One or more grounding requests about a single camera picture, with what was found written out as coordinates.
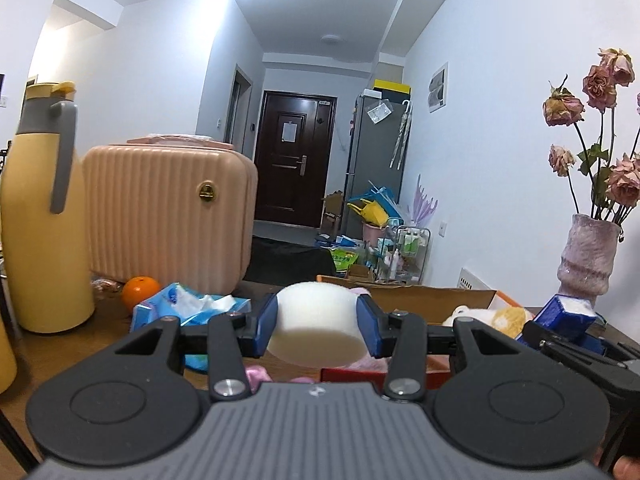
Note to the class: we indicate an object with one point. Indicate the clear plastic bag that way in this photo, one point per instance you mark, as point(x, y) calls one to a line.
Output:
point(380, 111)

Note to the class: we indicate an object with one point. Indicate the open cardboard box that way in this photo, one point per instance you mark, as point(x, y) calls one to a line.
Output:
point(333, 215)

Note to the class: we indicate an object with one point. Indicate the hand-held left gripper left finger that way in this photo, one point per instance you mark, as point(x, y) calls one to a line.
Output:
point(265, 325)

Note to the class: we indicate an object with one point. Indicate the grey refrigerator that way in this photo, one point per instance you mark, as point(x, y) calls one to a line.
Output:
point(372, 160)

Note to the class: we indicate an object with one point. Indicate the blue tissue pack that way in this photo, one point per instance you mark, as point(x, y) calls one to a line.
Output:
point(165, 310)

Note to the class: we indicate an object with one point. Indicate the black fabric bag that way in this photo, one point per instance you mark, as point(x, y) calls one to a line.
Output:
point(285, 260)

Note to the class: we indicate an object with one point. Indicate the pile of blue yellow bags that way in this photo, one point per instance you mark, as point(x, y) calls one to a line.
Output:
point(375, 207)

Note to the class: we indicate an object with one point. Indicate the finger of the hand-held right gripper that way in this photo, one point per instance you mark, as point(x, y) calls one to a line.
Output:
point(552, 320)
point(592, 332)

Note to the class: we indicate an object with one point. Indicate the yellow mug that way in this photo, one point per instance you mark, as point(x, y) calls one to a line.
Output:
point(6, 360)

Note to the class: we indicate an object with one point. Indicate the clear candy wrapper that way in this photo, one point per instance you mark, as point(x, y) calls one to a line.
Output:
point(106, 286)

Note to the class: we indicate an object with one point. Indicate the green printed bag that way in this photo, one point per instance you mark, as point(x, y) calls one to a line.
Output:
point(345, 261)

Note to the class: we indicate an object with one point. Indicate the orange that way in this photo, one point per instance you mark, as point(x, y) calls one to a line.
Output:
point(140, 292)

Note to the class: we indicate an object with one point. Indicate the white leaning panel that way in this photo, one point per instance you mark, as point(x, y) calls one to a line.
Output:
point(475, 278)

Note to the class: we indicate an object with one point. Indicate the round ceiling lamp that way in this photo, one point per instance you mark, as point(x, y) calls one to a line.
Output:
point(331, 38)

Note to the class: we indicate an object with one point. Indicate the pink bucket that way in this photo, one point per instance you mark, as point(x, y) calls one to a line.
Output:
point(372, 234)

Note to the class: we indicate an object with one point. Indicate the white wall panel box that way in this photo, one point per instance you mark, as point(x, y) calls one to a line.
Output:
point(438, 87)

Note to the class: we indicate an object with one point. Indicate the dark brown door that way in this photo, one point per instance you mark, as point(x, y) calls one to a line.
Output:
point(285, 185)

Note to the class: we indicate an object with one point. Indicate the paper sheet on door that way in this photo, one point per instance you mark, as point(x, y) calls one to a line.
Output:
point(288, 131)

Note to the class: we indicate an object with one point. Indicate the person's right hand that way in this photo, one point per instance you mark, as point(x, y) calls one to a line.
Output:
point(627, 470)

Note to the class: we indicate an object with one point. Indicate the yellow plush toy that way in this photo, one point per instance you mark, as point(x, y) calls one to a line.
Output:
point(505, 317)

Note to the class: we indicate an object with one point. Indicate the small cardboard box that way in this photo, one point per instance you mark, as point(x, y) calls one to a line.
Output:
point(360, 272)

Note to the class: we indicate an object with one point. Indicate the folded white umbrella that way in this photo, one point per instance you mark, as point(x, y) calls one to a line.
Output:
point(401, 135)

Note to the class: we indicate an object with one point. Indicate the red printed cardboard box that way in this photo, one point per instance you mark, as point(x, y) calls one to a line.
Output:
point(425, 300)

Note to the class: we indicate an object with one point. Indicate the white round sponge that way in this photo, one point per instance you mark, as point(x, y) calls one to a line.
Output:
point(315, 320)

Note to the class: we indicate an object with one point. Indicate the grey interior door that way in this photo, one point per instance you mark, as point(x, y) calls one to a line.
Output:
point(239, 110)

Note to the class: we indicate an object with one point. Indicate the yellow and black box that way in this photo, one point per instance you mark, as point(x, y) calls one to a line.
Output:
point(392, 86)

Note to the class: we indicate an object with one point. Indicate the pink flat bag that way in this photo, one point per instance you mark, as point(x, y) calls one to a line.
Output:
point(180, 140)

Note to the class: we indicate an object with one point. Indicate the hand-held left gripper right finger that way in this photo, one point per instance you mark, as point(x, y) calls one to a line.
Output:
point(371, 327)

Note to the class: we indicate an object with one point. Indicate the pink ceramic vase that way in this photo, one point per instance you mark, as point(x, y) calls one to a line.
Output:
point(590, 260)

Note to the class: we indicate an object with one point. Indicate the bunch of dried pink roses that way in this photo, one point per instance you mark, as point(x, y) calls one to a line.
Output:
point(562, 107)

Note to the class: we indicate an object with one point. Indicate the yellow thermos jug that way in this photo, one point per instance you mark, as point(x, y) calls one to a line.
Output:
point(40, 240)

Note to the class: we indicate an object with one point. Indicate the purple wall sticker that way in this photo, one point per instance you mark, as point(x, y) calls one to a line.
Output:
point(425, 202)

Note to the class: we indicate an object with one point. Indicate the pink ribbed suitcase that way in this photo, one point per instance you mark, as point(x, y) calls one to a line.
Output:
point(165, 220)

